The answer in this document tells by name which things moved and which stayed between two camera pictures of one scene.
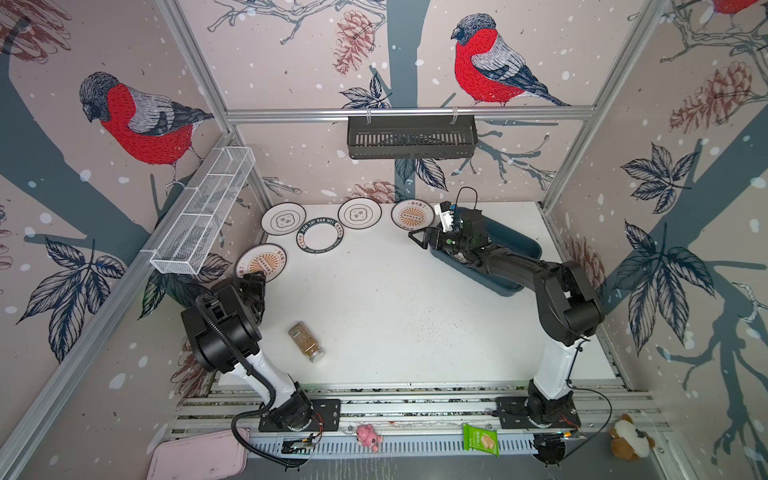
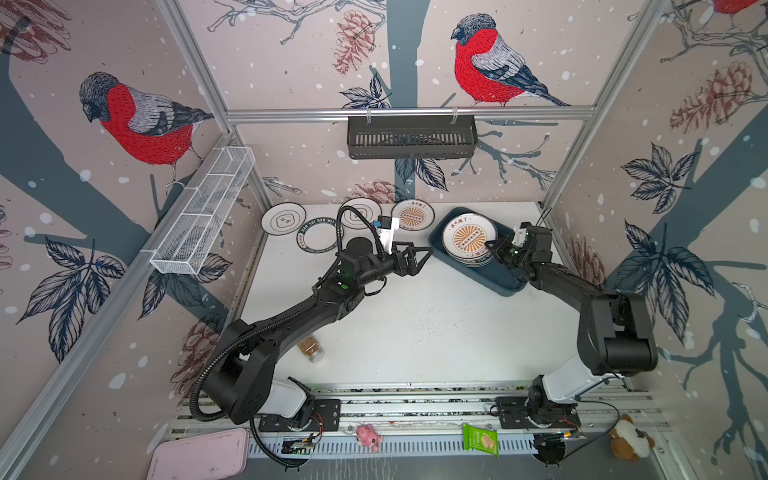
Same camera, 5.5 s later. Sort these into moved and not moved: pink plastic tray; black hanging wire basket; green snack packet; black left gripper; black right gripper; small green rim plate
Moved: black left gripper; black right gripper
Not moved: pink plastic tray; green snack packet; black hanging wire basket; small green rim plate
